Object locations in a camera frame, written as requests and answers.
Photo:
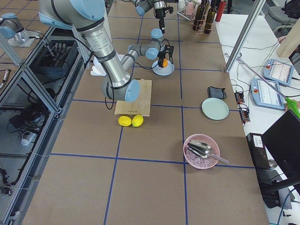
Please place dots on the yellow lemon outer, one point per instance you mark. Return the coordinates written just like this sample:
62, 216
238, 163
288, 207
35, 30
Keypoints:
124, 121

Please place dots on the pink bowl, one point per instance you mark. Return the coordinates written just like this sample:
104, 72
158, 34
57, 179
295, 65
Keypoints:
196, 156

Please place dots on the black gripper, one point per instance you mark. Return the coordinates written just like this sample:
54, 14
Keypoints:
161, 54
161, 14

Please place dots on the teach pendant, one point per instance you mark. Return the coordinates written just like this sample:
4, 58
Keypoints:
278, 71
264, 96

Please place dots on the light green plate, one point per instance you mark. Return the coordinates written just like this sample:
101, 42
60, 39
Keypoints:
215, 109

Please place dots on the teach pendant near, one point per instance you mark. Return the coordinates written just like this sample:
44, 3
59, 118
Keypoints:
264, 96

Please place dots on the black monitor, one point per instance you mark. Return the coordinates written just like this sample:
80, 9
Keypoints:
282, 140

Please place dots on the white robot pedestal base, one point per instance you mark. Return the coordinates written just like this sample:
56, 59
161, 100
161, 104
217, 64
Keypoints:
98, 68

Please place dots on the pink cup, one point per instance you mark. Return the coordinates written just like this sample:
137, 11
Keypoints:
189, 8

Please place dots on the light blue plate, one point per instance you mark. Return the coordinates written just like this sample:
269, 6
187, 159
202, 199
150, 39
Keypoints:
162, 71

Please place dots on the dark wine bottle rear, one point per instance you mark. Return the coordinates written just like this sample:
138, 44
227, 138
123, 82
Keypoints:
198, 15

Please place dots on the aluminium frame post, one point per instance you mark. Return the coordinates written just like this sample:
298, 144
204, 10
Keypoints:
251, 19

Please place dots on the dark wine bottle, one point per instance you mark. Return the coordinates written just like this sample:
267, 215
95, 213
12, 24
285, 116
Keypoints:
198, 15
210, 17

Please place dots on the orange fruit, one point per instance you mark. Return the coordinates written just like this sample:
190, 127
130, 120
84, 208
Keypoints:
164, 63

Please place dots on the yellow lemon near board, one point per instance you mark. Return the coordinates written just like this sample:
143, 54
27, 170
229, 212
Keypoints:
137, 121

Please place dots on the red bottle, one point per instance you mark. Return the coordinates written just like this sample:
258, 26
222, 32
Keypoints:
220, 10

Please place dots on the grey folded cloth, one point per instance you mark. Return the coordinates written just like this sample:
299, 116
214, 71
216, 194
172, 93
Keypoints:
214, 92

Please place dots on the metal scoop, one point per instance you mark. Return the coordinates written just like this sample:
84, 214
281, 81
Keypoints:
203, 150

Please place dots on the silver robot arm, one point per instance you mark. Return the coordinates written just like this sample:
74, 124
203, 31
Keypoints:
143, 6
88, 18

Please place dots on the copper wire bottle rack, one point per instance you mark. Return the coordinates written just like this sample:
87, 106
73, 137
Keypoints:
202, 23

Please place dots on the teach pendant far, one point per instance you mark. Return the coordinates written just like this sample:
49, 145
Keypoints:
278, 71

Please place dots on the dark wine bottle front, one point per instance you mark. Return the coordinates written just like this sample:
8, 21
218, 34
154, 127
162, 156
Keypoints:
210, 17

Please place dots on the bamboo cutting board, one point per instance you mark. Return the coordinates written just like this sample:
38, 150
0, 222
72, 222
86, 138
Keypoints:
141, 106

